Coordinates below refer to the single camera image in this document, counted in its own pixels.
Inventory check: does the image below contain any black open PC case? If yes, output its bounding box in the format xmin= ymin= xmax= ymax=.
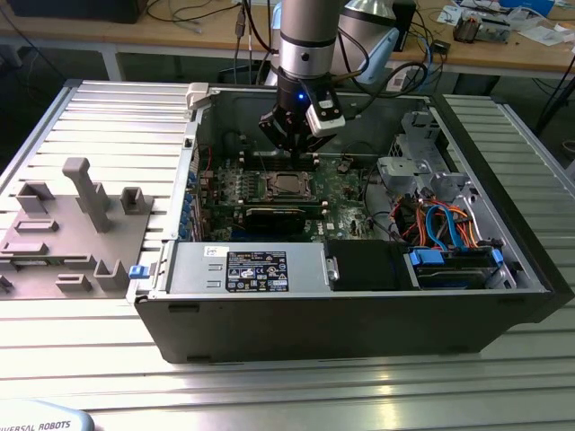
xmin=127 ymin=83 xmax=575 ymax=365

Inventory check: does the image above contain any silver metal disk bay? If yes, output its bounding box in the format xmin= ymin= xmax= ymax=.
xmin=376 ymin=155 xmax=473 ymax=199

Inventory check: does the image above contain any blue box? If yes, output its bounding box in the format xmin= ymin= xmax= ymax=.
xmin=499 ymin=0 xmax=557 ymax=15

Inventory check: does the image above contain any grey plastic parts rack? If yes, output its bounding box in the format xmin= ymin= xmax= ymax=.
xmin=0 ymin=156 xmax=156 ymax=301

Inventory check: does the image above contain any silver CPU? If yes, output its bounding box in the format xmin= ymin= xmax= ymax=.
xmin=274 ymin=173 xmax=305 ymax=196

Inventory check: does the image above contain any wooden desk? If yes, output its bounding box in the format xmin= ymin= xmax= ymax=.
xmin=0 ymin=0 xmax=575 ymax=75

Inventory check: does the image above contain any grey perforated metal cage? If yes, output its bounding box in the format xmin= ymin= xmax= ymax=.
xmin=388 ymin=110 xmax=445 ymax=159

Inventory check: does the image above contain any grey metal part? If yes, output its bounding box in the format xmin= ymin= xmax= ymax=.
xmin=478 ymin=20 xmax=513 ymax=44

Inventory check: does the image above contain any green motherboard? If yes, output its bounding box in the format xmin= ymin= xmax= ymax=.
xmin=197 ymin=152 xmax=393 ymax=243

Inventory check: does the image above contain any pale blue teach pendant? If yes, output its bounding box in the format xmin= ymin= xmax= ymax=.
xmin=0 ymin=398 xmax=97 ymax=431

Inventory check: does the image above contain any black box on desk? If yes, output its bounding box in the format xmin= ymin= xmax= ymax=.
xmin=7 ymin=0 xmax=147 ymax=25

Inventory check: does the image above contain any CPU socket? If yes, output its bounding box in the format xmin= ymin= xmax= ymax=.
xmin=262 ymin=170 xmax=319 ymax=201

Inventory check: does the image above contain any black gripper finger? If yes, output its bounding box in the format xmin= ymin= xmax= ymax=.
xmin=296 ymin=131 xmax=336 ymax=163
xmin=258 ymin=107 xmax=299 ymax=163

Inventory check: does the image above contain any grey power supply unit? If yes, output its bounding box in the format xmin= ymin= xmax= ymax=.
xmin=152 ymin=241 xmax=339 ymax=300

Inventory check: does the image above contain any pale grey case latch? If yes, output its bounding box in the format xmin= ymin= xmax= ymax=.
xmin=185 ymin=82 xmax=212 ymax=110

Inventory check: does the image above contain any hard disk in blue carrier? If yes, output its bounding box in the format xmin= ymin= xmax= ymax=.
xmin=402 ymin=248 xmax=505 ymax=292

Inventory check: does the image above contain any black graphics card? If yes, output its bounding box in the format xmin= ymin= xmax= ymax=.
xmin=242 ymin=208 xmax=332 ymax=238

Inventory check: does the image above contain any blue wire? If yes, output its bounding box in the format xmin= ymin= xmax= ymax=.
xmin=424 ymin=204 xmax=447 ymax=251
xmin=441 ymin=206 xmax=467 ymax=251

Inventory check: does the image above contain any white paper sheet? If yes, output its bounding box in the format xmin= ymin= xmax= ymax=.
xmin=516 ymin=24 xmax=574 ymax=48

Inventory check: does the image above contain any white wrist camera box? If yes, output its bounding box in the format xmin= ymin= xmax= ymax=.
xmin=305 ymin=87 xmax=347 ymax=137

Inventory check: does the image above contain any green RAM stick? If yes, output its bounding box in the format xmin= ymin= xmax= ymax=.
xmin=242 ymin=200 xmax=329 ymax=213

